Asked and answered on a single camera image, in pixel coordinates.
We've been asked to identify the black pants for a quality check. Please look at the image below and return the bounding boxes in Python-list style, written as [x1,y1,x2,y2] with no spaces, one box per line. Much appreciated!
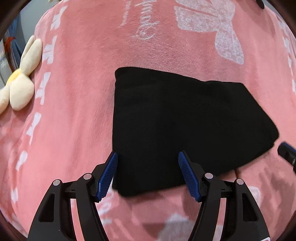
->
[112,67,279,197]

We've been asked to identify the pink patterned blanket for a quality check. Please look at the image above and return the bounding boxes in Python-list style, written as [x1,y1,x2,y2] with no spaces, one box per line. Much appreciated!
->
[1,1,295,240]

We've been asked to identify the cream flower plush pillow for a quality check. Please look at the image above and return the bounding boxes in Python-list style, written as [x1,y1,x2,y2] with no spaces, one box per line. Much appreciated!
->
[0,35,43,113]

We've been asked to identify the small black remote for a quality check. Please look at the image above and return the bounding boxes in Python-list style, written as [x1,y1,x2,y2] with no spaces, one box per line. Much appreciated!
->
[255,0,265,9]

